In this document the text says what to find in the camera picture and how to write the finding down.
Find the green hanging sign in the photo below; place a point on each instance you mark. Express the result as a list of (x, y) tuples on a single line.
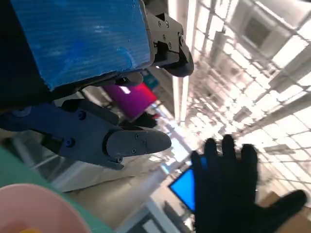
[(151, 78)]

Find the brown cardboard box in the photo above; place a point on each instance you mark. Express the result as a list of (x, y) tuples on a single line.
[(301, 221)]

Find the square ceiling vent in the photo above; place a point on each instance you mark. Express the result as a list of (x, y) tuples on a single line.
[(257, 31)]

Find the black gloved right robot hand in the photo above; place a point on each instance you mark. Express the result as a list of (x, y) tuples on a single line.
[(226, 194)]

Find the pink bowl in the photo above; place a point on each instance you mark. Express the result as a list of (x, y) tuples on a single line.
[(41, 208)]

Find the monitor with blue screen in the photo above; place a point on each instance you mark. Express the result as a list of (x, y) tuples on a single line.
[(184, 187)]

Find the ceiling light strip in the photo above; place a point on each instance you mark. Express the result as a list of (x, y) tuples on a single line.
[(176, 97), (185, 97)]

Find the monitor with magenta screen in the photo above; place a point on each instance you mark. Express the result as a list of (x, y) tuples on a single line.
[(136, 99)]

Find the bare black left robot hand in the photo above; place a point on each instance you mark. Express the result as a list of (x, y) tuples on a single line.
[(85, 41)]

